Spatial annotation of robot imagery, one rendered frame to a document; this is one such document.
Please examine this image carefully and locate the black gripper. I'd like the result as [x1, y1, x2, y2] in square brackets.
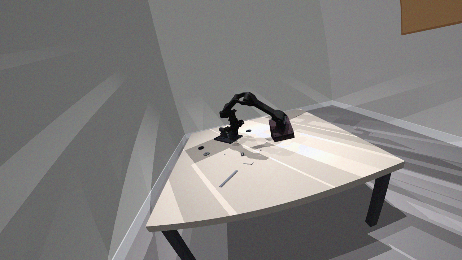
[224, 117, 239, 136]

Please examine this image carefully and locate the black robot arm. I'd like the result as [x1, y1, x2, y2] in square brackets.
[219, 92, 287, 129]

